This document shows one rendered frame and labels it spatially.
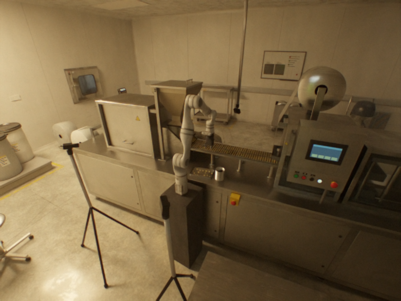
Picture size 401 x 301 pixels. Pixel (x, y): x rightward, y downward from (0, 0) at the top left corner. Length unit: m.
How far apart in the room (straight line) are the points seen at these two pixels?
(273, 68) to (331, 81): 3.81
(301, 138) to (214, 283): 0.96
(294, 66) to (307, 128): 4.04
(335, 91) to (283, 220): 0.98
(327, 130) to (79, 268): 2.33
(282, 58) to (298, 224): 4.19
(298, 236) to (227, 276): 0.75
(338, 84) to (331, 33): 3.85
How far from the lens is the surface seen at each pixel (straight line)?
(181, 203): 1.40
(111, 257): 2.25
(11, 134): 4.09
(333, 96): 1.49
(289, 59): 5.21
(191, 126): 1.27
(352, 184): 1.65
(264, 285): 1.23
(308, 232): 1.71
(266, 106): 5.38
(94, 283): 2.17
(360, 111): 5.02
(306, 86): 1.46
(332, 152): 1.32
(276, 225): 1.69
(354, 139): 1.32
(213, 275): 1.21
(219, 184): 1.57
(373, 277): 2.09
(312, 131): 1.26
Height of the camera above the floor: 1.77
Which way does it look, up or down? 28 degrees down
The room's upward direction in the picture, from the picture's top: straight up
